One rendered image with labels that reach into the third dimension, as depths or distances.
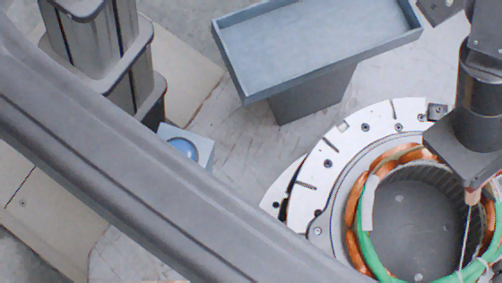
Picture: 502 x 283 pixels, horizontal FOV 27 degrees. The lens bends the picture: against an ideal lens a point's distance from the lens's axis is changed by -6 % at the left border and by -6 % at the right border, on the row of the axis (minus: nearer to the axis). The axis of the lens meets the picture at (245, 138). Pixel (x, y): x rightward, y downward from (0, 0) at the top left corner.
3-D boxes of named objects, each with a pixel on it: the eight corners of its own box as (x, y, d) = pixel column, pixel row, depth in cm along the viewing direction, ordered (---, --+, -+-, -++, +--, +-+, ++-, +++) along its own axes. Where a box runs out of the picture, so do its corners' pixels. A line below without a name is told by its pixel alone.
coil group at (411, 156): (445, 167, 125) (453, 158, 121) (396, 173, 125) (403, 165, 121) (442, 152, 126) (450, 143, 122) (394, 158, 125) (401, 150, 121)
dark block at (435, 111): (445, 124, 129) (448, 120, 127) (425, 122, 129) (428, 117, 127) (445, 107, 130) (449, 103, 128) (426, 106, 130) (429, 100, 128)
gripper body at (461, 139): (539, 131, 95) (549, 84, 89) (464, 192, 92) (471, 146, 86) (495, 87, 98) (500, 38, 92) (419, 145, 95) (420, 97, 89)
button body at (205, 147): (211, 185, 156) (215, 140, 132) (194, 230, 155) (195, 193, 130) (165, 169, 157) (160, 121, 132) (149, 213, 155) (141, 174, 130)
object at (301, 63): (358, 30, 164) (388, -44, 136) (388, 93, 161) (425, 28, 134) (206, 88, 160) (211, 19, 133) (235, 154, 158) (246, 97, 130)
